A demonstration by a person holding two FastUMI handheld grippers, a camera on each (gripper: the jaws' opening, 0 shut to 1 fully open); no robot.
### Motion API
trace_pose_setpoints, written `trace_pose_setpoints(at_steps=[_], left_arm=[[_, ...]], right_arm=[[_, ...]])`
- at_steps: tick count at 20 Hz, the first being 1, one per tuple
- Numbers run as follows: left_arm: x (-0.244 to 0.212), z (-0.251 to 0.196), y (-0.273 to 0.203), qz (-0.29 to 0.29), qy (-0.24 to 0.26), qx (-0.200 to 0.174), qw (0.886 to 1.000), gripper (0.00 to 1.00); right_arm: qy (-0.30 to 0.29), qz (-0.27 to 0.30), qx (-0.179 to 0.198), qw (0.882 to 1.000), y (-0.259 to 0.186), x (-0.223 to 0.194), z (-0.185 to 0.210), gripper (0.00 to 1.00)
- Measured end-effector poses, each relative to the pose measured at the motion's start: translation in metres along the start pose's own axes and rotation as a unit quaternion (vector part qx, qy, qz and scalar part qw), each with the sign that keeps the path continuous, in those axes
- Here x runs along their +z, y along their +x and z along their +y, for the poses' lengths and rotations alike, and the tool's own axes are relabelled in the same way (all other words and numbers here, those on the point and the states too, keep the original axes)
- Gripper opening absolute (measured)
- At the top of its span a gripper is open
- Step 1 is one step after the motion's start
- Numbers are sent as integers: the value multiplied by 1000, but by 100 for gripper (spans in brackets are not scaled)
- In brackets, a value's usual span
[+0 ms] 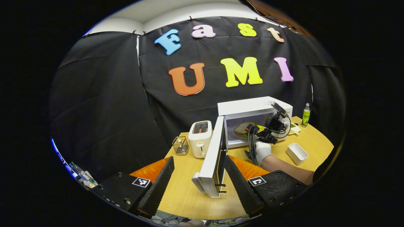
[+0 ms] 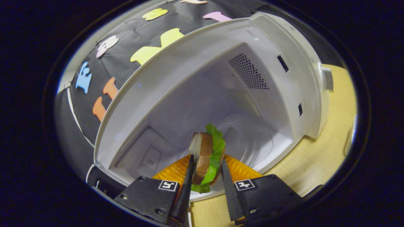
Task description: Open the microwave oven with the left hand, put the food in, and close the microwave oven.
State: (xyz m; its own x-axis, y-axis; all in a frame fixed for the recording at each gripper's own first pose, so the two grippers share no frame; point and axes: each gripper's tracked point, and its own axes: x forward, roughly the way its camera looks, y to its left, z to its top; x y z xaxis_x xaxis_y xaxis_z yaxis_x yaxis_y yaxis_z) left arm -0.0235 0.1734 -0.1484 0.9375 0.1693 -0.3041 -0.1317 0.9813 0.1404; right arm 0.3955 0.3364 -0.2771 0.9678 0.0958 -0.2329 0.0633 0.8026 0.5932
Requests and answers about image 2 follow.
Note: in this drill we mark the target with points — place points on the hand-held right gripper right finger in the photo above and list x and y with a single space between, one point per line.
230 195

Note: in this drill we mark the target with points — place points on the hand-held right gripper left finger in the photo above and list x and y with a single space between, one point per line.
186 195

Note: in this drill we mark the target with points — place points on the bread and lettuce sandwich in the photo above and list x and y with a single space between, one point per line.
205 154

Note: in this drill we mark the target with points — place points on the white microwave oven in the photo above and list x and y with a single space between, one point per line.
189 78

